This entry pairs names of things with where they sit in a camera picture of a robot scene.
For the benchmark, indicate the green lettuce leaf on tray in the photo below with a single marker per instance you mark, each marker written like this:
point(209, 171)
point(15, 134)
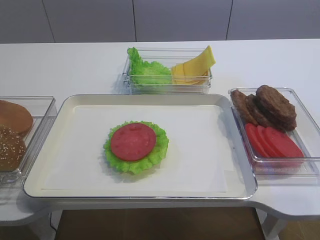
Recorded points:
point(158, 153)

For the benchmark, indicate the yellow cheese slice stack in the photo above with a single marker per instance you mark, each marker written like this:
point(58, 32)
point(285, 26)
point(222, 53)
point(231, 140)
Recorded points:
point(189, 73)

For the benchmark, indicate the clear bin with lettuce cheese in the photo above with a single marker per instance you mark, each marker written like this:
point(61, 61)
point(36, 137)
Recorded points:
point(168, 57)

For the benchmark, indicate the green lettuce pile in bin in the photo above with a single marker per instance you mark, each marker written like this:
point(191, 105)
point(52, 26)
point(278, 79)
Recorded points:
point(144, 72)

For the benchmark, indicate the upright yellow cheese slice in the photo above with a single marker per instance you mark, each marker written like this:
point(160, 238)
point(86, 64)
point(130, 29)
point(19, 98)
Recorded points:
point(206, 59)

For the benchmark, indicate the red tomato slice on tray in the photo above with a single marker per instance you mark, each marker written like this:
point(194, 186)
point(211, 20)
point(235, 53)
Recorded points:
point(133, 142)

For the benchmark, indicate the white metal serving tray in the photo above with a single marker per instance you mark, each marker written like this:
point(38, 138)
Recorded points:
point(205, 159)

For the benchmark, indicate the rear red tomato slice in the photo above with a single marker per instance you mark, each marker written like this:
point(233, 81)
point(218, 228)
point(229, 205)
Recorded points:
point(253, 139)

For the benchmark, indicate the middle red tomato slice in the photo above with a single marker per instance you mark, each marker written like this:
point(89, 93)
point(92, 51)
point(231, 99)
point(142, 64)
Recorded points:
point(266, 146)

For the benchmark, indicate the clear bin with patties tomatoes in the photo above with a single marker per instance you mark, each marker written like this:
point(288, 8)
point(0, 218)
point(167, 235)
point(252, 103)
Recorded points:
point(283, 170)

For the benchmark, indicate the front red tomato slice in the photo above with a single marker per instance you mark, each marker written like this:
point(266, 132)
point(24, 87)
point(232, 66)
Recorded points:
point(282, 144)

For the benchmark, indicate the clear bin with buns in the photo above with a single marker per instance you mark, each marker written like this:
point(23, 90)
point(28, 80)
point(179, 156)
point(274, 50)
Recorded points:
point(43, 112)

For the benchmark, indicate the plain brown bun bottom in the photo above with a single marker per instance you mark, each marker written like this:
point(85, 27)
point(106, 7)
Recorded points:
point(15, 117)

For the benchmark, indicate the right sesame bun top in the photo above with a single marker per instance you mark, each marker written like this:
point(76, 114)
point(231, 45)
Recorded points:
point(12, 149)

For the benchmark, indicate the white table leg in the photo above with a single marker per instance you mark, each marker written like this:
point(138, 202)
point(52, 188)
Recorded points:
point(271, 226)

